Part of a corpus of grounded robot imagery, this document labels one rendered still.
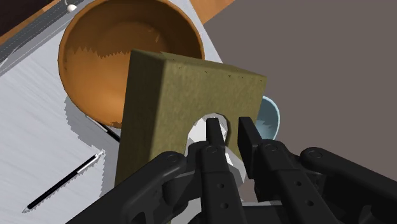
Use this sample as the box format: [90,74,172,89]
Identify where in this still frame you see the olive arch-shaped block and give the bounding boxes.
[115,48,268,224]

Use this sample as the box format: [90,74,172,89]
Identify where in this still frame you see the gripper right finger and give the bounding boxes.
[237,116,397,224]

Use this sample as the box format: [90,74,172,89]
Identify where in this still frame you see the orange-brown bowl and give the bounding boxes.
[57,0,205,130]

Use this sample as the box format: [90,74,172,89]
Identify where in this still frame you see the black pen with silver tip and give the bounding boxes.
[85,115,121,143]
[26,150,105,211]

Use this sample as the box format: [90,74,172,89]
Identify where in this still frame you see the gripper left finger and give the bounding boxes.
[66,117,248,224]

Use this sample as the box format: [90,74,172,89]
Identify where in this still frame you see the light blue bowl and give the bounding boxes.
[254,95,281,141]

